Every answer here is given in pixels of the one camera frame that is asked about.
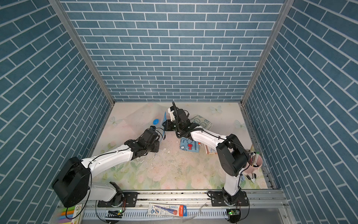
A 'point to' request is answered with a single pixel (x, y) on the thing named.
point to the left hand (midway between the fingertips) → (160, 144)
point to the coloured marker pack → (72, 215)
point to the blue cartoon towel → (186, 143)
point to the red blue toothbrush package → (167, 209)
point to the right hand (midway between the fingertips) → (163, 124)
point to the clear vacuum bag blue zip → (133, 120)
